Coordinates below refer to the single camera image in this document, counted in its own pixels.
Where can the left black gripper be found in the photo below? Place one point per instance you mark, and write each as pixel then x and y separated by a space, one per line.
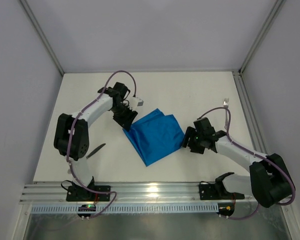
pixel 125 115

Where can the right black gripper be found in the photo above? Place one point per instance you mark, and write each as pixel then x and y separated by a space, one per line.
pixel 190 141

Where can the blue cloth napkin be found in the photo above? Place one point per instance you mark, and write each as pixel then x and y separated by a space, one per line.
pixel 155 136

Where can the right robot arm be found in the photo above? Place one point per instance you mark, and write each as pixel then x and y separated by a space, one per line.
pixel 269 181

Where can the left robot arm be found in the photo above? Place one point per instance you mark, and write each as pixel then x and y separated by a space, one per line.
pixel 72 130

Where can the silver table knife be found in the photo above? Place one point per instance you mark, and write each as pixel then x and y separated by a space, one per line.
pixel 95 150

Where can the silver fork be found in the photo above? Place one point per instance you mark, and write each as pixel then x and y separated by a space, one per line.
pixel 226 106

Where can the right controller board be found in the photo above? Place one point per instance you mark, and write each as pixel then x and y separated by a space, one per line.
pixel 225 210

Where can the controller board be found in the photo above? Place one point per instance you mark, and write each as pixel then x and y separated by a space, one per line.
pixel 86 211
pixel 225 210

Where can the left controller board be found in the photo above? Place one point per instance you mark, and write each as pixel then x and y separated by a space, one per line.
pixel 86 211

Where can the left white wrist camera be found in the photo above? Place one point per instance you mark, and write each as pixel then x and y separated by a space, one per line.
pixel 135 102

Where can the right side aluminium rail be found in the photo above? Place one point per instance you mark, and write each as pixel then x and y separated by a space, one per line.
pixel 257 137

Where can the aluminium rail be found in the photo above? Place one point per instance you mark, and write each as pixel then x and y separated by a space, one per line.
pixel 124 192
pixel 257 137

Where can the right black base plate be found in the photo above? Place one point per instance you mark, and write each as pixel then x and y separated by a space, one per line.
pixel 208 191

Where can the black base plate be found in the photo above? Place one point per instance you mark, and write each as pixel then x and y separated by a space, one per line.
pixel 208 191
pixel 78 194

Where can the aluminium front rail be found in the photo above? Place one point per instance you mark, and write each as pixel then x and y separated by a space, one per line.
pixel 124 192

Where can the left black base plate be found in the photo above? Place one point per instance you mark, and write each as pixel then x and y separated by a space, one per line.
pixel 78 194

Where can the slotted grey cable duct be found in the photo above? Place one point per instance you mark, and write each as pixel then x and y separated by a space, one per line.
pixel 125 208

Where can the left aluminium frame post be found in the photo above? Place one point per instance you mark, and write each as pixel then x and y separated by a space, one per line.
pixel 41 35

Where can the aluminium frame post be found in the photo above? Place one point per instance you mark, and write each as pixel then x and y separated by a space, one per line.
pixel 262 33
pixel 41 35

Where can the right aluminium frame post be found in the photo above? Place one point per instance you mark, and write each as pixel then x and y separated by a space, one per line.
pixel 262 33

